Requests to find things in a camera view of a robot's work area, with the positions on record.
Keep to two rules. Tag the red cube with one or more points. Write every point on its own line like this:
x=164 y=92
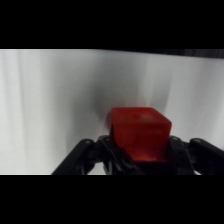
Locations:
x=140 y=131

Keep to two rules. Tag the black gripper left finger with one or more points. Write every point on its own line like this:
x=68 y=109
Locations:
x=109 y=146

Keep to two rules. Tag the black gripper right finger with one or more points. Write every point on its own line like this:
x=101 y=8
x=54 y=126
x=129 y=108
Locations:
x=174 y=150

